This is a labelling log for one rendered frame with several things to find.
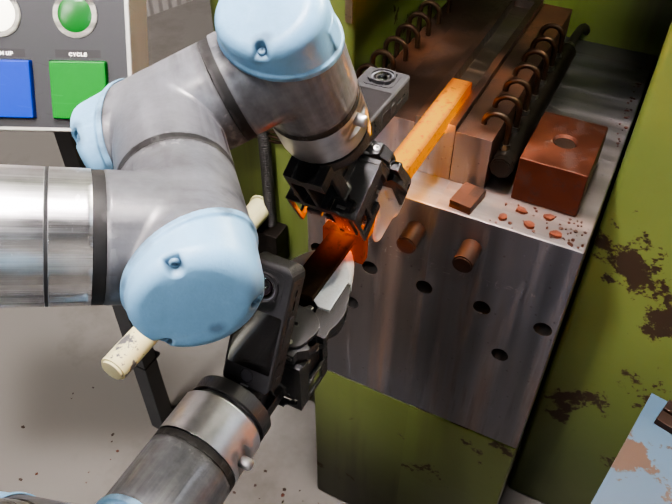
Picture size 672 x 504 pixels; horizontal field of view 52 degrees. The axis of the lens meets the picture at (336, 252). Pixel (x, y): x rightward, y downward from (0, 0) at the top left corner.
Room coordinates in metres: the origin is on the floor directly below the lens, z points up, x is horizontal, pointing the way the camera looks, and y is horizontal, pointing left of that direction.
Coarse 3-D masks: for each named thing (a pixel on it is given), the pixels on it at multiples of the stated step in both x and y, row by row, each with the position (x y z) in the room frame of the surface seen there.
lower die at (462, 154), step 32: (480, 0) 1.12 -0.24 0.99; (448, 32) 1.00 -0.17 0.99; (480, 32) 1.00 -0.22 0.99; (544, 32) 1.00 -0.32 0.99; (416, 64) 0.92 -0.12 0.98; (448, 64) 0.91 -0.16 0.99; (512, 64) 0.90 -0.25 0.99; (416, 96) 0.82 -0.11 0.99; (480, 96) 0.81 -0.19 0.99; (384, 128) 0.78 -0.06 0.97; (448, 128) 0.74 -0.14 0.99; (480, 128) 0.74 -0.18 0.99; (448, 160) 0.73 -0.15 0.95; (480, 160) 0.71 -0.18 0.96
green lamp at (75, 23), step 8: (64, 0) 0.86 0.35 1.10; (72, 0) 0.86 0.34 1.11; (80, 0) 0.86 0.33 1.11; (64, 8) 0.85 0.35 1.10; (72, 8) 0.85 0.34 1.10; (80, 8) 0.85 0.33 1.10; (88, 8) 0.85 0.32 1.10; (64, 16) 0.85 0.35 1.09; (72, 16) 0.85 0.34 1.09; (80, 16) 0.85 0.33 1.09; (88, 16) 0.85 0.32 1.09; (64, 24) 0.84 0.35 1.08; (72, 24) 0.84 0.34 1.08; (80, 24) 0.84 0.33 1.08; (88, 24) 0.84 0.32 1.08
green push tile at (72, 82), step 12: (60, 72) 0.81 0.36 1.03; (72, 72) 0.81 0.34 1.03; (84, 72) 0.81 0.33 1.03; (96, 72) 0.81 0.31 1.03; (60, 84) 0.80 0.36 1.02; (72, 84) 0.80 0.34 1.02; (84, 84) 0.80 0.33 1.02; (96, 84) 0.80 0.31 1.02; (60, 96) 0.80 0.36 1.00; (72, 96) 0.80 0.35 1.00; (84, 96) 0.80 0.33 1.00; (60, 108) 0.79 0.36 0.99; (72, 108) 0.79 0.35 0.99
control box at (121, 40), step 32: (32, 0) 0.86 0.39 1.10; (96, 0) 0.86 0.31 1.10; (128, 0) 0.86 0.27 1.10; (0, 32) 0.84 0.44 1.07; (32, 32) 0.84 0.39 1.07; (64, 32) 0.84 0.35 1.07; (96, 32) 0.84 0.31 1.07; (128, 32) 0.84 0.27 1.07; (32, 64) 0.82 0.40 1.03; (128, 64) 0.82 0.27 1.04; (0, 128) 0.78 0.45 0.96; (32, 128) 0.78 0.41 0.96; (64, 128) 0.78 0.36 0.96
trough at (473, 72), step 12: (516, 0) 1.11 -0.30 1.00; (504, 12) 1.06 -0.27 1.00; (516, 12) 1.08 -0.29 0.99; (504, 24) 1.04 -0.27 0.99; (516, 24) 1.04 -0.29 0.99; (492, 36) 1.00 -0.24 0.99; (504, 36) 1.00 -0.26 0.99; (480, 48) 0.95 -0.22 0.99; (492, 48) 0.96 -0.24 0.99; (468, 60) 0.91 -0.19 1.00; (480, 60) 0.92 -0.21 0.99; (492, 60) 0.92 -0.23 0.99; (468, 72) 0.89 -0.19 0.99; (480, 72) 0.89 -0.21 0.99; (444, 132) 0.74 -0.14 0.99
